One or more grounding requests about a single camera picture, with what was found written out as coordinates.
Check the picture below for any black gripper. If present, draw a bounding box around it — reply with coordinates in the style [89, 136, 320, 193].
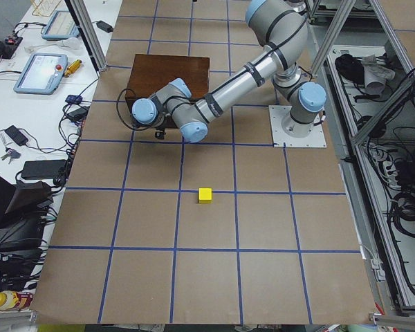
[154, 127, 166, 139]

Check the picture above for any yellow cube block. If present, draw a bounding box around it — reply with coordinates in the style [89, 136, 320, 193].
[198, 187, 213, 204]

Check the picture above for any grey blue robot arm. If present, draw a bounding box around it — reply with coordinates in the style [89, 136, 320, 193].
[130, 1, 326, 142]

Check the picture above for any dark wooden drawer cabinet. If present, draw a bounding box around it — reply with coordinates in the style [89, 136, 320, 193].
[124, 54, 210, 131]

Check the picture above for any blue small connector box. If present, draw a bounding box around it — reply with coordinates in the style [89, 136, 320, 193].
[65, 95, 83, 105]

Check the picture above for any yellow cylindrical tool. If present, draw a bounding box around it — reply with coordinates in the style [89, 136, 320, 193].
[64, 59, 82, 77]

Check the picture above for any black power adapter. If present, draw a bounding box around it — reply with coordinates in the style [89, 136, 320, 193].
[21, 159, 66, 180]

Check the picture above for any teach pendant tablet near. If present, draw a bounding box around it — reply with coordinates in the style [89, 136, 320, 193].
[13, 53, 68, 95]

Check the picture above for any teach pendant tablet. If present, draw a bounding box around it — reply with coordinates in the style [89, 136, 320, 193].
[41, 10, 79, 41]
[13, 53, 68, 95]

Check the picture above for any teach pendant tablet far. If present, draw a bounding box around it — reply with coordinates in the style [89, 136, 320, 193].
[41, 10, 79, 41]

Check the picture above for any black smartphone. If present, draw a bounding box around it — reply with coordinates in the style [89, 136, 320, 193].
[5, 125, 28, 146]

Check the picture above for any yellow white bottle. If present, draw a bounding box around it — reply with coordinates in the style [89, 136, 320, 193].
[0, 290, 33, 311]

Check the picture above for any aluminium frame post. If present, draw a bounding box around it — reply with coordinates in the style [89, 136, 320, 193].
[64, 0, 107, 73]

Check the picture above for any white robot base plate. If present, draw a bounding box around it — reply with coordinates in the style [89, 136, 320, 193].
[268, 105, 327, 149]

